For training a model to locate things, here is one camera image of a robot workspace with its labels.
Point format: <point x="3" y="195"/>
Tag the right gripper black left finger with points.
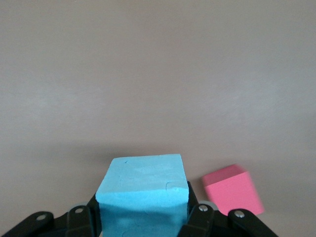
<point x="74" y="222"/>

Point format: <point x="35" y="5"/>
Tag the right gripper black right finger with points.
<point x="209" y="222"/>

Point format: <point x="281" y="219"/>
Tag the light blue foam cube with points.
<point x="143" y="192"/>

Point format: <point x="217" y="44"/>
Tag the red foam cube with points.
<point x="232" y="192"/>

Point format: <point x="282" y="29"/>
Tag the brown table cover sheet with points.
<point x="148" y="74"/>

